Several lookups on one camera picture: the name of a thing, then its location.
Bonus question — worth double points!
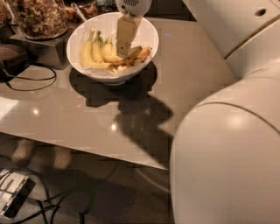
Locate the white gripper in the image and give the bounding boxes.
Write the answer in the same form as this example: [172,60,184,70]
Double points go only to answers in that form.
[115,0,152,58]

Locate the yellow banana bunch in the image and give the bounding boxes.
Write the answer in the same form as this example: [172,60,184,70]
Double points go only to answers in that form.
[79,26,143,70]

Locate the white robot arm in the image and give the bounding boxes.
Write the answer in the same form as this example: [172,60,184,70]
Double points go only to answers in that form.
[170,0,280,224]

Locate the white ceramic bowl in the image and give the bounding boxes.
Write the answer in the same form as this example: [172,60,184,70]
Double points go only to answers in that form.
[66,12,158,85]

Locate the loose bananas in bowl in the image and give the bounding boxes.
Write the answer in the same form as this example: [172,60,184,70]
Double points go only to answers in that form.
[112,46,151,74]

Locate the small jar with spoon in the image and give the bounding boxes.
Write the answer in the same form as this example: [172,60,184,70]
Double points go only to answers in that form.
[70,0,98,21]

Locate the grey metal stand block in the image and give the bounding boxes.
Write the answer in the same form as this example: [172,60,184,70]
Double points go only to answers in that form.
[9,29,73,69]

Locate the glass jar of granola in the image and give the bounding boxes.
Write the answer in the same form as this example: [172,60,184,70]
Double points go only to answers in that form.
[7,0,68,40]

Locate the beige socked right foot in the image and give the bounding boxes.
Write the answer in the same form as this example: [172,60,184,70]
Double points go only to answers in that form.
[53,146,71,170]

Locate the beige socked foot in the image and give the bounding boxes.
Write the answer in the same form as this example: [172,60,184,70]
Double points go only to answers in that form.
[12,139,35,163]
[53,146,71,170]

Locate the beige socked left foot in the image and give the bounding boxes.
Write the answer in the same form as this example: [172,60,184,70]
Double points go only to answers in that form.
[12,139,35,163]

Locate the silver black box on floor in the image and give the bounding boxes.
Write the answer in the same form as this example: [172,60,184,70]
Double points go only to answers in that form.
[0,169,35,220]

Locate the black cable on table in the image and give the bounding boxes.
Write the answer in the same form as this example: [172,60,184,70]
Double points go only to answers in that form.
[0,63,57,93]

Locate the black cables on floor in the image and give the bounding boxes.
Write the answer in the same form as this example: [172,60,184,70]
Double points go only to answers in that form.
[11,174,88,224]

